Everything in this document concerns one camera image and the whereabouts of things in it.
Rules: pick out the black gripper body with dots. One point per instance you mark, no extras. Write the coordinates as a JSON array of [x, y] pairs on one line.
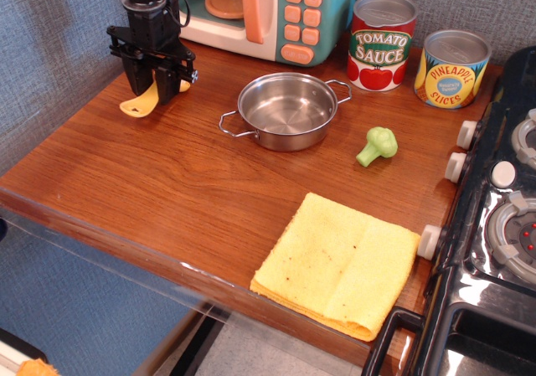
[[154, 29]]

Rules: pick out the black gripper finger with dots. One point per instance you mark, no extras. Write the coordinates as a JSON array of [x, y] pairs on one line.
[[139, 73], [168, 85]]

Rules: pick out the yellow dish brush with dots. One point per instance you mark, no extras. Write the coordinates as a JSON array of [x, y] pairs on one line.
[[144, 104]]

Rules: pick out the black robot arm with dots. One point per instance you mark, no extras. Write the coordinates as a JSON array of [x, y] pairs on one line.
[[150, 48]]

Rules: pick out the small metal pot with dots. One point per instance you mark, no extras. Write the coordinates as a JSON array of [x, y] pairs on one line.
[[286, 112]]

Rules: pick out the toy microwave oven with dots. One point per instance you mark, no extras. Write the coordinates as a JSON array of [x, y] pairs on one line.
[[298, 32]]

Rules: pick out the green toy broccoli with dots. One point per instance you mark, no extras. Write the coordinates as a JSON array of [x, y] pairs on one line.
[[381, 142]]

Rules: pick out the tomato sauce can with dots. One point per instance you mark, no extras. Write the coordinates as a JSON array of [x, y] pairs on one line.
[[379, 44]]

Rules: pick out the yellow folded cloth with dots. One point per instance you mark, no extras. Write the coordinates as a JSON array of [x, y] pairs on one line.
[[338, 266]]

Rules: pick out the pineapple slices can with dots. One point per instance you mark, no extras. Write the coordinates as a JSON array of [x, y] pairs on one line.
[[452, 66]]

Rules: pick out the white stove knob middle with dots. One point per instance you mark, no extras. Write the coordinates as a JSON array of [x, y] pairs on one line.
[[454, 166]]

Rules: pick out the white stove knob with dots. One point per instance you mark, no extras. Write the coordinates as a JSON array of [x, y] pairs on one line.
[[428, 241], [454, 166], [466, 134]]

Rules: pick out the white stove knob back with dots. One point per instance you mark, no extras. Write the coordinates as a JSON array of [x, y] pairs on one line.
[[466, 134]]

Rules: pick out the white stove knob front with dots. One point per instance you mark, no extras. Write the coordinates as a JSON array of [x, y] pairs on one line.
[[428, 241]]

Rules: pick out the orange object bottom corner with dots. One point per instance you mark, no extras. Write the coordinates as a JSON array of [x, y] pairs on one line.
[[19, 358]]

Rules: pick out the black toy stove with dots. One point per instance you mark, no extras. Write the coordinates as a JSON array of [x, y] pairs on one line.
[[479, 316]]

